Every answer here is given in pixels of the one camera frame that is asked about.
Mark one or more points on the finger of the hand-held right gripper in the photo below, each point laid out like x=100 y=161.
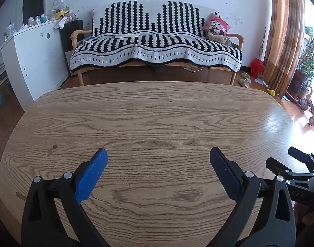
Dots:
x=277 y=166
x=301 y=155

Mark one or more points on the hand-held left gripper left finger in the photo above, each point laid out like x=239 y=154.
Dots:
x=91 y=178

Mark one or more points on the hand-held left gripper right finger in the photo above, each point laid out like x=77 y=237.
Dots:
x=225 y=172

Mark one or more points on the pink tricycle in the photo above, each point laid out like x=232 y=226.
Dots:
x=305 y=104

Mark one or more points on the yellow toy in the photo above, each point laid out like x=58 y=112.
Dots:
x=271 y=92

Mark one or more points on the potted plant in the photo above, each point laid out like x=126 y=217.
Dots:
x=298 y=82

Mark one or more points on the brown striped curtain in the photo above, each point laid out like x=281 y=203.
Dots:
x=280 y=30

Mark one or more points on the white cabinet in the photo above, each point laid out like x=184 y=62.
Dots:
x=41 y=61

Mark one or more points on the brown plush toy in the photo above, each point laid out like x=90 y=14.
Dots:
x=221 y=39

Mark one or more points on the black white striped blanket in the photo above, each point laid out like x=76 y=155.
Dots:
x=157 y=47

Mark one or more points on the pink cartoon cushion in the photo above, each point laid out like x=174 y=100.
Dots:
x=217 y=25

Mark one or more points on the wooden sofa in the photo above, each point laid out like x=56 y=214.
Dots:
x=79 y=31

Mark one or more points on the black box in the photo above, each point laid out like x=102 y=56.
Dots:
x=72 y=27

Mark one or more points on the white cloth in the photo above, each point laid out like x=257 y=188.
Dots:
x=59 y=24

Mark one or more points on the group of small bottles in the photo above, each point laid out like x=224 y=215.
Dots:
x=30 y=23

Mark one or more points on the wall switch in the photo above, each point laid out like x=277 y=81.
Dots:
x=57 y=1

